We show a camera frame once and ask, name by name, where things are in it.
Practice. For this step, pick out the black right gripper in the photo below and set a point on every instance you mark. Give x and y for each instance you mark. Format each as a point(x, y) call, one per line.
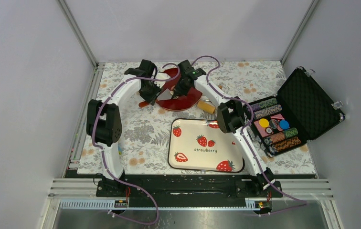
point(177, 91)

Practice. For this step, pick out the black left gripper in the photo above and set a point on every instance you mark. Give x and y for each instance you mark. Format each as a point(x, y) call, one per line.
point(152, 98)

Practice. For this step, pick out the round red tray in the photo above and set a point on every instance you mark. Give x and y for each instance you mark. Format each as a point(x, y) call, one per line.
point(180, 103)

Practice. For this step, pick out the wooden dough roller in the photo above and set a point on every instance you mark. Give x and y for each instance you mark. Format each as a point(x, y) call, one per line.
point(207, 107)

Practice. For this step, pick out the strawberry pattern rectangular tray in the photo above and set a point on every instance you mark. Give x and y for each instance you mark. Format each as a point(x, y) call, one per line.
point(201, 145)

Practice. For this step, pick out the metal scraper orange handle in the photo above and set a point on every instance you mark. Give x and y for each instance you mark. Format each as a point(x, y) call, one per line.
point(166, 94)

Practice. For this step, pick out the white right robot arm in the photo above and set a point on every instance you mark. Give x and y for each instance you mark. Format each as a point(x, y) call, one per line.
point(234, 116)

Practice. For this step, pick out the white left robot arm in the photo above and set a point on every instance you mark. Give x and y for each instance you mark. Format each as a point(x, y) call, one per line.
point(103, 121)

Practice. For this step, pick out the floral table mat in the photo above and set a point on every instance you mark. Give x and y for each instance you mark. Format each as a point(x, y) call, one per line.
point(146, 131)

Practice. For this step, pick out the colourful toy block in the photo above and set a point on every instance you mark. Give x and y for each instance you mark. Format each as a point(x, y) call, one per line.
point(119, 150)

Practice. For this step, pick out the black open chip case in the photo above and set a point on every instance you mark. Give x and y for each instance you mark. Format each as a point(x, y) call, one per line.
point(300, 111)

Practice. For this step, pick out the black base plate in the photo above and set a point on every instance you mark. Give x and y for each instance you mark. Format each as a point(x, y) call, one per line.
point(183, 191)

